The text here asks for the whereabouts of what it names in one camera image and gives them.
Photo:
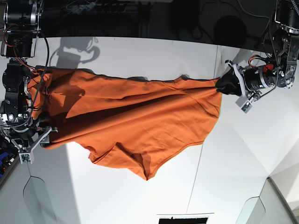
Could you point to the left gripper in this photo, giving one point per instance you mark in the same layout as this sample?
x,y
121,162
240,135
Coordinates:
x,y
233,83

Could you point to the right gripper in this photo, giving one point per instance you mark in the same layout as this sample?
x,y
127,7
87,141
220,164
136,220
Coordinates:
x,y
28,139

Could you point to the orange t-shirt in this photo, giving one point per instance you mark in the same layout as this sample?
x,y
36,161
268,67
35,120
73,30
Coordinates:
x,y
126,122

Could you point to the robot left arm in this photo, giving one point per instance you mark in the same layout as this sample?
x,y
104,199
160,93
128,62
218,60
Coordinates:
x,y
271,71

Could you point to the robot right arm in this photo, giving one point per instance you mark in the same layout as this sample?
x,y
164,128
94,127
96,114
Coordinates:
x,y
23,124

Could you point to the blue black clutter bin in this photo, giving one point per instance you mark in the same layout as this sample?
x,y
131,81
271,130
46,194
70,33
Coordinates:
x,y
8,153

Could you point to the black round stool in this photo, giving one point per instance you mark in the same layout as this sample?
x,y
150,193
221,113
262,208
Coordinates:
x,y
230,31

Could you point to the grey left side panel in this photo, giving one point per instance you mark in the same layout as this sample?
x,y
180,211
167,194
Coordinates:
x,y
24,199

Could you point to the grey panel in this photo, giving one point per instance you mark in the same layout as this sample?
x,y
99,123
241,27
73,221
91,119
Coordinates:
x,y
270,207
24,199

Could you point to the grey right side panel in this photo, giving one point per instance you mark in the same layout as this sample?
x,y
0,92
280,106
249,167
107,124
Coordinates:
x,y
270,207

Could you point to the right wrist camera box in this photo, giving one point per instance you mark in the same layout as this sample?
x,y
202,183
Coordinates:
x,y
26,157

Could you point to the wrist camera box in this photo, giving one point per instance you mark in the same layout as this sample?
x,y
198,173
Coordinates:
x,y
26,157
244,103

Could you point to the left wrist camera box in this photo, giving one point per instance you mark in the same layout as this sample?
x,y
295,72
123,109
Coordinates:
x,y
244,103

